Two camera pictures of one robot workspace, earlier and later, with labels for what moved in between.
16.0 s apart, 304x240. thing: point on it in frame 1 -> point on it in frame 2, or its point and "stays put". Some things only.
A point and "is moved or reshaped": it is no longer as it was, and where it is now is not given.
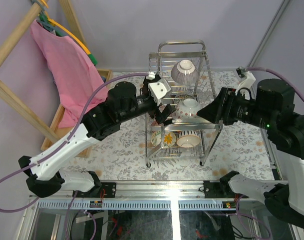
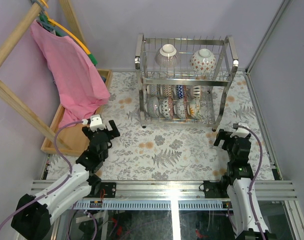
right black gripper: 219,107 -> 225,136
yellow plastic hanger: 54,22 stays put
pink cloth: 75,76 stays put
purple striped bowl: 184,72 -> 166,57
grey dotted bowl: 184,96 is moved or reshaped
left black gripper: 153,106 -> 102,132
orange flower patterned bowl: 169,139 -> 193,108
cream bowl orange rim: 188,138 -> 195,91
